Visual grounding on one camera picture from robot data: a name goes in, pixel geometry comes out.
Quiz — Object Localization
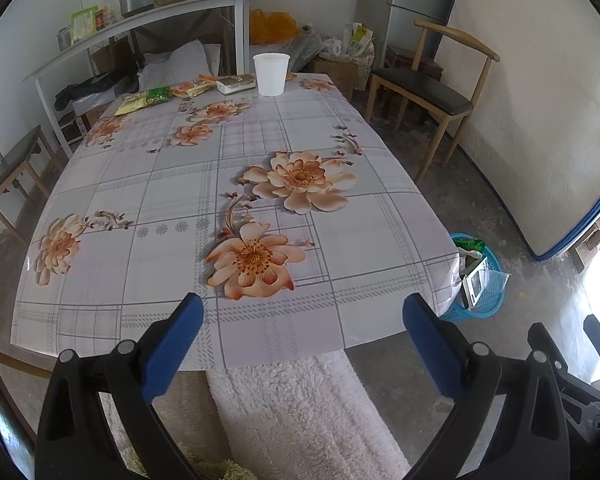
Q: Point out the white paper cup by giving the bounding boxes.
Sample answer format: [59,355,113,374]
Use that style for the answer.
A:
[252,52,291,97]

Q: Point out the green food bag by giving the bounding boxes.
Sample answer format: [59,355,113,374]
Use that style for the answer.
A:
[71,6,98,43]

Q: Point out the white mattress blue trim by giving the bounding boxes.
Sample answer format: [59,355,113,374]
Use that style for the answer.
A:
[432,0,600,261]

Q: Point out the white sack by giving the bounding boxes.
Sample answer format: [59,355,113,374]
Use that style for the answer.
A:
[137,40,221,92]

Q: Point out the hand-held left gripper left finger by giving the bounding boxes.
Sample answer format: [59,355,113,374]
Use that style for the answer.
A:
[34,292,205,480]

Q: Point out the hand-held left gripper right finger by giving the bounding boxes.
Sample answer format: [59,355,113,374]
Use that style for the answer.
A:
[401,292,572,480]

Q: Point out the black bag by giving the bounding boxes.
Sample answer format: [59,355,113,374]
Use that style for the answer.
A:
[54,72,141,111]

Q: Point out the dark wooden stool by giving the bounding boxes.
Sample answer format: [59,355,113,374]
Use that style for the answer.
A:
[384,45,443,81]

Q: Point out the green fluffy cloth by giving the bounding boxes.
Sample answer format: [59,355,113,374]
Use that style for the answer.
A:
[180,442,253,480]

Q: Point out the orange packet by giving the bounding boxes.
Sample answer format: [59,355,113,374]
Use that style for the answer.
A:
[170,75,216,98]

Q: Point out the floor cardboard box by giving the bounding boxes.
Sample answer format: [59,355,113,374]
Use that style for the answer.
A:
[312,57,358,96]

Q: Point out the floral tablecloth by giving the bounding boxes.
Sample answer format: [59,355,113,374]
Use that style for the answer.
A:
[10,72,463,372]

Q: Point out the blue plastic basket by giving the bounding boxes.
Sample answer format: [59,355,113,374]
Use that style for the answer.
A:
[437,232,512,323]

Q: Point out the white yellow plastic bag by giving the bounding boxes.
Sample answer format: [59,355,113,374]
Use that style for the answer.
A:
[322,22,376,58]

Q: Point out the green yellow packet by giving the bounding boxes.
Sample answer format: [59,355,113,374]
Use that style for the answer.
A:
[114,86,173,117]

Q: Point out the brown cardboard box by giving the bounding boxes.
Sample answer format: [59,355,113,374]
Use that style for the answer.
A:
[91,40,136,76]

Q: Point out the white side table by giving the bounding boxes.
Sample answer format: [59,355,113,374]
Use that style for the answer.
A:
[24,0,253,161]

